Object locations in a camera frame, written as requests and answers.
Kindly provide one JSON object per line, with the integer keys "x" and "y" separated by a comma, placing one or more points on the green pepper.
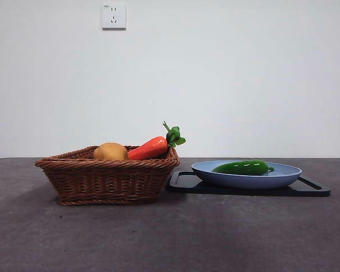
{"x": 243, "y": 168}

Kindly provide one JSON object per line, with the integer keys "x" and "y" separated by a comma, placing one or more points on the blue round plate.
{"x": 243, "y": 181}

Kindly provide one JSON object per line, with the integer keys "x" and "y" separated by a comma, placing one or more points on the orange carrot with green leaves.
{"x": 150, "y": 147}

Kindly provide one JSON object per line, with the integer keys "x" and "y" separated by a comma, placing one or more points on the black rectangular tray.
{"x": 187, "y": 188}

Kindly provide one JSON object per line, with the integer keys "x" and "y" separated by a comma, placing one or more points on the brown potato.
{"x": 111, "y": 151}

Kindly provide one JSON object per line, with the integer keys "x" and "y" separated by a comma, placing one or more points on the brown wicker basket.
{"x": 107, "y": 181}

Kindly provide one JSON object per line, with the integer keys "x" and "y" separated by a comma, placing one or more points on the white wall socket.
{"x": 114, "y": 17}

